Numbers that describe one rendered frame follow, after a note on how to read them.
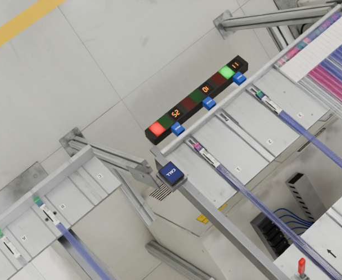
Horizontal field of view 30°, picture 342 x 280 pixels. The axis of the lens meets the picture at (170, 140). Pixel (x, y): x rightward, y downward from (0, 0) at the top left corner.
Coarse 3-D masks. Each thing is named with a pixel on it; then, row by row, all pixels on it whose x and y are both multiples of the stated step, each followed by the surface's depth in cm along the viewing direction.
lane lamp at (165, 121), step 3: (165, 114) 166; (162, 117) 166; (165, 117) 165; (168, 117) 165; (159, 120) 165; (162, 120) 165; (165, 120) 165; (168, 120) 165; (171, 120) 165; (162, 123) 165; (165, 123) 165; (168, 123) 165; (171, 123) 164; (165, 126) 164; (168, 126) 164
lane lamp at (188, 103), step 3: (183, 99) 168; (186, 99) 168; (189, 99) 168; (180, 102) 167; (183, 102) 167; (186, 102) 167; (189, 102) 167; (192, 102) 167; (183, 105) 167; (186, 105) 167; (189, 105) 167; (192, 105) 167; (195, 105) 167; (186, 108) 166; (189, 108) 166
